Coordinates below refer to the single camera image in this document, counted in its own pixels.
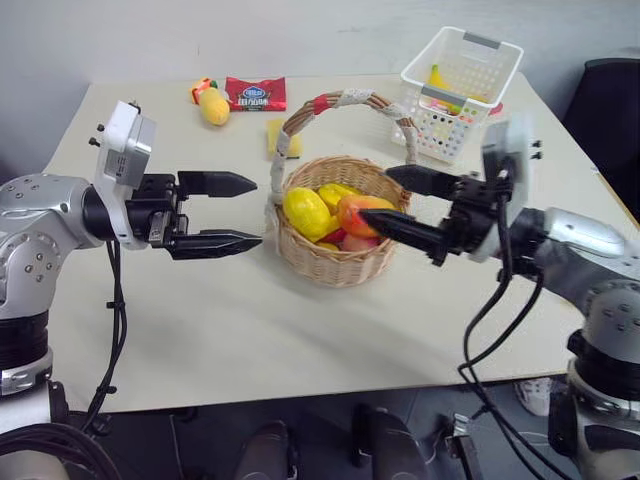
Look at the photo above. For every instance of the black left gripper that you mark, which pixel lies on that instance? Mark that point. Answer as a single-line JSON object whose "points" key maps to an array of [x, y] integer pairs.
{"points": [[155, 210]]}

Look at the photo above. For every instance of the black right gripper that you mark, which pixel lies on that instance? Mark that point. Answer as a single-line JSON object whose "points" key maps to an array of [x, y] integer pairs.
{"points": [[475, 215]]}

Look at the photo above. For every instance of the orange red mango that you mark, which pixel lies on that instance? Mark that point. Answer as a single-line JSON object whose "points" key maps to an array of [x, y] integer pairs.
{"points": [[350, 222]]}

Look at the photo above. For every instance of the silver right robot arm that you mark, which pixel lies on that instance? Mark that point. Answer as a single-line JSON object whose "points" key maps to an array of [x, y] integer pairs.
{"points": [[590, 235]]}

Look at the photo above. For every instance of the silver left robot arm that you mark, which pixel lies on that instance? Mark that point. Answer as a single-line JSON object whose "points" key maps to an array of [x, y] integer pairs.
{"points": [[35, 215]]}

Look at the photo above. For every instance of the white perforated plastic basket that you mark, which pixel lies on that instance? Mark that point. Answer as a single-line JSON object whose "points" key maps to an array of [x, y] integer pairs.
{"points": [[450, 135]]}

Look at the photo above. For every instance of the pink peach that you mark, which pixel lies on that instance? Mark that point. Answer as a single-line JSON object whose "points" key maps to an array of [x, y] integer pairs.
{"points": [[357, 243]]}

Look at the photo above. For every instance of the yellow starfruit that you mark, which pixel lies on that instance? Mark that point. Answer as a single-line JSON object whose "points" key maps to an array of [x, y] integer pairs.
{"points": [[340, 192]]}

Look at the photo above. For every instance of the small red fruit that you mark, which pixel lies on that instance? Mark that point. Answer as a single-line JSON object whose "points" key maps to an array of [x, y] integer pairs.
{"points": [[334, 235]]}

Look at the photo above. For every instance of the yellow lemon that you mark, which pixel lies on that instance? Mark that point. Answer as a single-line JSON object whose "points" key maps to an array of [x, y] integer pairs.
{"points": [[305, 212]]}

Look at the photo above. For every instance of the yellow sponge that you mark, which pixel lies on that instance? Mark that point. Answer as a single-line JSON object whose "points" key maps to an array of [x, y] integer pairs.
{"points": [[272, 137]]}

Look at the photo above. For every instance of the pink toy item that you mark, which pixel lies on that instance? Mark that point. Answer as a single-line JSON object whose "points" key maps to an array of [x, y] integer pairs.
{"points": [[442, 106]]}

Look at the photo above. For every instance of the yellow banana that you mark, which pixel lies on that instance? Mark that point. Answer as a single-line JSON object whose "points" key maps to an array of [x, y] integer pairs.
{"points": [[440, 82]]}

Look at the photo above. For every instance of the red snack packet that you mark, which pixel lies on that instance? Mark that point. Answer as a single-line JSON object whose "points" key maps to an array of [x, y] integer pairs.
{"points": [[256, 95]]}

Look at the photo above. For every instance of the toy hamburger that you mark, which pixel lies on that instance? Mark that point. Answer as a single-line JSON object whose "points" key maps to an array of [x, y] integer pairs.
{"points": [[200, 87]]}

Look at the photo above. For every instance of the black chair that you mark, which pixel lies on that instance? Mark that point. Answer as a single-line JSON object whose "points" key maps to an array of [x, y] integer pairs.
{"points": [[605, 125]]}

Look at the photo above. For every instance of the white sneaker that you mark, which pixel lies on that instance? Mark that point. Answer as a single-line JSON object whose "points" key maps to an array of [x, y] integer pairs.
{"points": [[535, 395]]}

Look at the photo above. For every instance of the dark rounded shape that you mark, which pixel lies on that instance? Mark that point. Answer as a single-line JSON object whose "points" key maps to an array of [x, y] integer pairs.
{"points": [[265, 450], [390, 445]]}

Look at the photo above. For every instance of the black metal clamp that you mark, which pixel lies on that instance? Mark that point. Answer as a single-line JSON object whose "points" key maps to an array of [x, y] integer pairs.
{"points": [[462, 445]]}

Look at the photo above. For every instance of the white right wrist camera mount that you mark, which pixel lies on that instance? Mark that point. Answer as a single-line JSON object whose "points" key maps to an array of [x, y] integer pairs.
{"points": [[520, 150]]}

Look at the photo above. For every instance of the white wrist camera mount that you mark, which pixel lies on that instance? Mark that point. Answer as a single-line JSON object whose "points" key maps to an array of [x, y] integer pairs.
{"points": [[120, 140], [520, 150]]}

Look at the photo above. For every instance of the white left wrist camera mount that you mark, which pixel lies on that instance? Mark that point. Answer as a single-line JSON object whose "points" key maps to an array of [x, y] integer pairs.
{"points": [[120, 140]]}

